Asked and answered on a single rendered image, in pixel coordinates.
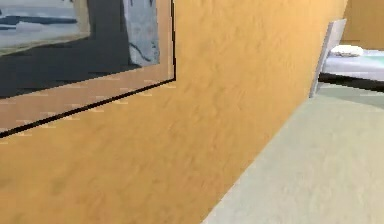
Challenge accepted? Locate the grey bed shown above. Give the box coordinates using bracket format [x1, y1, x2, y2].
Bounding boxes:
[308, 18, 384, 99]

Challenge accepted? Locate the black framed wall picture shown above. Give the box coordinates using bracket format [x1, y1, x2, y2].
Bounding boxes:
[0, 0, 177, 139]

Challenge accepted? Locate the white pillow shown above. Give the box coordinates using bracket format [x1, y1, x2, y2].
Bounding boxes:
[330, 44, 365, 58]

